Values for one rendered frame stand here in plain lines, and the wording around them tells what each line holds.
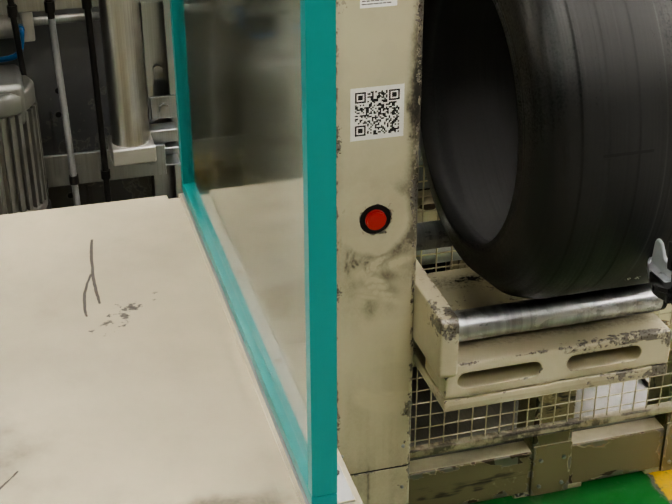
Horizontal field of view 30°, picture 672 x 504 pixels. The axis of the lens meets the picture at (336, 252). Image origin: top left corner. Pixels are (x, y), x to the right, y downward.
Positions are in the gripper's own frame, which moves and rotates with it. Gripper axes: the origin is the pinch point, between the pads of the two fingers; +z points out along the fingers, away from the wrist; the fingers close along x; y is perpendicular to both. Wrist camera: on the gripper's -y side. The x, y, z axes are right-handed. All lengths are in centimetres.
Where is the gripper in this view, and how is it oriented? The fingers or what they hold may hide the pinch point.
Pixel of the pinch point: (656, 266)
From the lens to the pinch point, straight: 174.8
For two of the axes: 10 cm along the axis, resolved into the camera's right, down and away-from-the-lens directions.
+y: -0.4, -9.3, -3.6
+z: -2.7, -3.4, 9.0
